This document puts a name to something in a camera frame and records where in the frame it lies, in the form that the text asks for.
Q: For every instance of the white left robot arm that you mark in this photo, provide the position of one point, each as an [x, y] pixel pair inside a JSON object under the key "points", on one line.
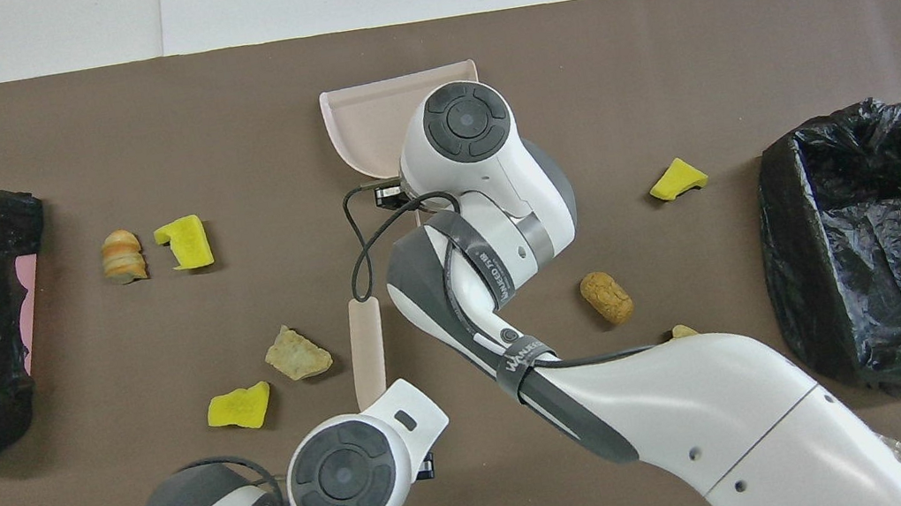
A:
{"points": [[341, 475]]}

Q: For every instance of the yellow sponge wedge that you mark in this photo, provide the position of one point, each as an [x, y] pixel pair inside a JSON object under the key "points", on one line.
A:
{"points": [[677, 181]]}

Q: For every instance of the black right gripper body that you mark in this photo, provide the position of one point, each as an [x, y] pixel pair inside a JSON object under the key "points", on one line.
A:
{"points": [[390, 193]]}

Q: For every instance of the pale crumbly bread chunk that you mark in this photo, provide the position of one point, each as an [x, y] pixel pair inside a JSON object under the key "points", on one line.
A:
{"points": [[298, 354], [684, 331]]}

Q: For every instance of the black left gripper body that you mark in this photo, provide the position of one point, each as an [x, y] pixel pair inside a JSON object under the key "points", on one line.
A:
{"points": [[427, 468]]}

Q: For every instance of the beige plastic dustpan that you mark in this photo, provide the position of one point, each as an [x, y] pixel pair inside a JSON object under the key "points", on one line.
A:
{"points": [[364, 123]]}

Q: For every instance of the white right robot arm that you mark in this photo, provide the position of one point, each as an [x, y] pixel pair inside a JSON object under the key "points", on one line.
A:
{"points": [[705, 402]]}

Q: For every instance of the orange striped bread piece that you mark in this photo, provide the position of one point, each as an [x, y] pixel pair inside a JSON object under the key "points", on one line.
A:
{"points": [[123, 259]]}

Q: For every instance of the brown table mat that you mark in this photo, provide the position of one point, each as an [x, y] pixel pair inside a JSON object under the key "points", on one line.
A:
{"points": [[609, 60]]}

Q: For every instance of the brown cork-like bread roll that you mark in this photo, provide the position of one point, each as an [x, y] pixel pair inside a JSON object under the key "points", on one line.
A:
{"points": [[607, 298]]}

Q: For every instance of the bin lined with black bag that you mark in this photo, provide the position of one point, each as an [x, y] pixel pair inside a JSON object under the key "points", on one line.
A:
{"points": [[860, 245]]}

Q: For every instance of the yellow sponge piece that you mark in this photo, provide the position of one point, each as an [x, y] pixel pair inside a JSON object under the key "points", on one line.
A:
{"points": [[186, 243], [240, 408]]}

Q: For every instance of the beige hand brush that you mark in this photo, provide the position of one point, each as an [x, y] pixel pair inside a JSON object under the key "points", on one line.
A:
{"points": [[366, 346]]}

